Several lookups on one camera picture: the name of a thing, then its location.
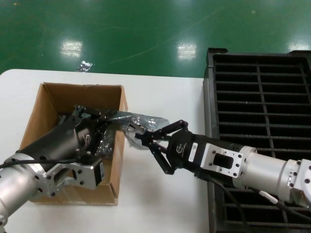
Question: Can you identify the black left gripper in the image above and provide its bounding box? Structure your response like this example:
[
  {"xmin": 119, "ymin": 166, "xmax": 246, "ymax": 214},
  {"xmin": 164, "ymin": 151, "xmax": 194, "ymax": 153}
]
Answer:
[{"xmin": 15, "ymin": 104, "xmax": 118, "ymax": 172}]

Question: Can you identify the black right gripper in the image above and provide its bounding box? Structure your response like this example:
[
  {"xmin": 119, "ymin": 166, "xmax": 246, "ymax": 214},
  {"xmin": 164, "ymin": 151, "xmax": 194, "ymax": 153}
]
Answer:
[{"xmin": 135, "ymin": 119, "xmax": 246, "ymax": 189}]

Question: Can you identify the clear plastic bag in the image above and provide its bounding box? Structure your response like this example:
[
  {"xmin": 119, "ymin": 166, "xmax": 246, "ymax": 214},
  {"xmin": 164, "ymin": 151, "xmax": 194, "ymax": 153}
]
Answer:
[{"xmin": 106, "ymin": 109, "xmax": 171, "ymax": 150}]

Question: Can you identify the brown cardboard box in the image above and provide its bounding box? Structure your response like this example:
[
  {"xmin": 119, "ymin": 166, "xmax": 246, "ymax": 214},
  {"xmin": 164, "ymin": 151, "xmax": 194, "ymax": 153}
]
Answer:
[{"xmin": 18, "ymin": 82, "xmax": 129, "ymax": 206}]

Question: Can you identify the black slotted plastic container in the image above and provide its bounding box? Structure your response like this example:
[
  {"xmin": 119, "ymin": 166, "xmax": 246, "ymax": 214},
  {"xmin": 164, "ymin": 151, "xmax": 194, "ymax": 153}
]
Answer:
[{"xmin": 202, "ymin": 48, "xmax": 311, "ymax": 233}]

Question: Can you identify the crumpled foil floor scrap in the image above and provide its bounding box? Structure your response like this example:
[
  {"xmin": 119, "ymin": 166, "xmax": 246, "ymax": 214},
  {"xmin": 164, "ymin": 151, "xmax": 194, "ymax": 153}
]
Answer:
[{"xmin": 77, "ymin": 61, "xmax": 95, "ymax": 73}]

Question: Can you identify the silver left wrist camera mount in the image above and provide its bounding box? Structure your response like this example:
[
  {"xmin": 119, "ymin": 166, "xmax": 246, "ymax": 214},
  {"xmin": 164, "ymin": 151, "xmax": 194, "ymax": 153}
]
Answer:
[{"xmin": 34, "ymin": 159, "xmax": 107, "ymax": 198}]

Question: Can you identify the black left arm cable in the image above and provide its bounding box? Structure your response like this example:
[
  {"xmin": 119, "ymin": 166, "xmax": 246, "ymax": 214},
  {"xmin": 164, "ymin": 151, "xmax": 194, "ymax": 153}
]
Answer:
[{"xmin": 0, "ymin": 155, "xmax": 82, "ymax": 170}]

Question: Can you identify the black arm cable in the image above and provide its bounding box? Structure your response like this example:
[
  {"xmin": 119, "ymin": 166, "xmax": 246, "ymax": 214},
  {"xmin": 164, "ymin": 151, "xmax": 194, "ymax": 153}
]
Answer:
[
  {"xmin": 0, "ymin": 155, "xmax": 82, "ymax": 170},
  {"xmin": 208, "ymin": 178, "xmax": 311, "ymax": 230}
]

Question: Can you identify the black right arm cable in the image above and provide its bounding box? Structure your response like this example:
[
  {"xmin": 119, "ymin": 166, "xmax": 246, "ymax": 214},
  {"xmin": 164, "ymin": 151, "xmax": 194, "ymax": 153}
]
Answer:
[{"xmin": 208, "ymin": 178, "xmax": 311, "ymax": 230}]

